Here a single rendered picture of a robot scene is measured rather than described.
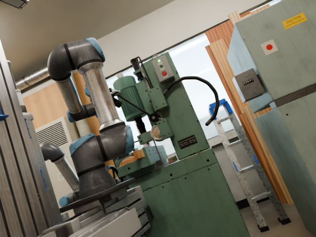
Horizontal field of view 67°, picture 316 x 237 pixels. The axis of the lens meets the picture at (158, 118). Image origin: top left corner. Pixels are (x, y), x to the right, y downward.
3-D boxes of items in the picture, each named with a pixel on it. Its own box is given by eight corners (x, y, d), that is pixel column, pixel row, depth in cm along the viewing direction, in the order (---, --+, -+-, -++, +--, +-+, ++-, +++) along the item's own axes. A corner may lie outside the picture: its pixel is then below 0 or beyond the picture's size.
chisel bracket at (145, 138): (143, 146, 178) (139, 136, 180) (160, 139, 176) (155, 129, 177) (140, 146, 171) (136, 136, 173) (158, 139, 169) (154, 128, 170)
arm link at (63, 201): (69, 193, 166) (78, 190, 176) (56, 198, 168) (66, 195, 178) (73, 204, 164) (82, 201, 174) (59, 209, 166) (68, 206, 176)
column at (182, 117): (182, 158, 179) (147, 73, 191) (210, 146, 176) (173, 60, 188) (178, 160, 157) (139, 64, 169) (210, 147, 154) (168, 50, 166)
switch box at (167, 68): (161, 84, 165) (153, 63, 167) (175, 78, 163) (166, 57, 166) (160, 82, 159) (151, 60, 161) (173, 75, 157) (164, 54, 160)
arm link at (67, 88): (38, 62, 94) (72, 129, 134) (67, 54, 97) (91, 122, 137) (34, 44, 100) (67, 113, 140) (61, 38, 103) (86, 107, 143)
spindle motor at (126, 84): (130, 123, 188) (117, 88, 193) (151, 114, 185) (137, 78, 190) (123, 121, 170) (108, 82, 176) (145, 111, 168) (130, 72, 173)
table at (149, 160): (136, 170, 205) (133, 164, 206) (168, 158, 200) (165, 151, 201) (106, 183, 146) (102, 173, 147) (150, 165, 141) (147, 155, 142)
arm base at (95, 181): (100, 192, 87) (91, 166, 89) (72, 202, 93) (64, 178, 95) (123, 181, 101) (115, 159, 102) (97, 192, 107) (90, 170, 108)
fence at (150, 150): (163, 152, 201) (161, 146, 202) (165, 151, 201) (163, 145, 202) (145, 156, 143) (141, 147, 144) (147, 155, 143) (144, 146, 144)
